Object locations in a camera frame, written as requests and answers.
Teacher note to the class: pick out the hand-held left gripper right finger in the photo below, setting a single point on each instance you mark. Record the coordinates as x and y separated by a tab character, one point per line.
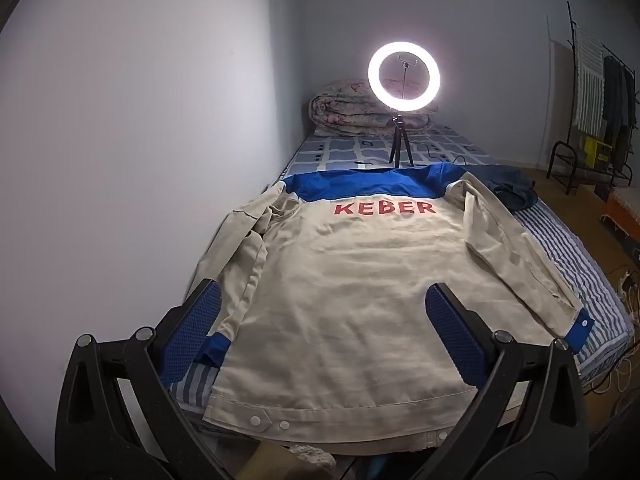
450	330

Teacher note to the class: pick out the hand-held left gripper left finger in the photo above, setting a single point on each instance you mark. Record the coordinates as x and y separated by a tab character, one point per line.
192	330

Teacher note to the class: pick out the beige and blue work jacket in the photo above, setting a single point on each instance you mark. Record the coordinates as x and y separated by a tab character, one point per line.
350	285

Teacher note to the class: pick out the black clothes rack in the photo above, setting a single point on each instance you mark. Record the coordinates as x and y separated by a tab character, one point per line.
564	143

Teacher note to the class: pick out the dark hanging clothes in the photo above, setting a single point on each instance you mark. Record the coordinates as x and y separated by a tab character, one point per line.
612	105

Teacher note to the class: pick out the blue striped bed sheet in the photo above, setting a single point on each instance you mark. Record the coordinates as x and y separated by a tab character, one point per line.
565	255

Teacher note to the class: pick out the dark blue fleece jacket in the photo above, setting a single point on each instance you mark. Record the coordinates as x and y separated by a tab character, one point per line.
510	187

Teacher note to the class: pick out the brown cardboard box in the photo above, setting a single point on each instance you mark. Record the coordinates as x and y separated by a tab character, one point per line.
272	462

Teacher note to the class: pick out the grey fuzzy slipper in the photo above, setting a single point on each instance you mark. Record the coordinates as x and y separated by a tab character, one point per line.
312	457

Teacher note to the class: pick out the orange stool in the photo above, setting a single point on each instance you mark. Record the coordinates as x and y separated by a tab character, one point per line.
620	215

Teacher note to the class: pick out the blue checked blanket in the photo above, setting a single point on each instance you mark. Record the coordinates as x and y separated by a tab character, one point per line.
340	150

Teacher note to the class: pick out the yellow box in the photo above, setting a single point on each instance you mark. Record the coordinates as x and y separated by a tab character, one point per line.
597	152

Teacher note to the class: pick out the folded floral quilt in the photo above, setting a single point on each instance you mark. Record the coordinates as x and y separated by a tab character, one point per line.
340	110

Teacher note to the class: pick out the white hanging towel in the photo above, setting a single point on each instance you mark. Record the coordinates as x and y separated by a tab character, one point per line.
590	85

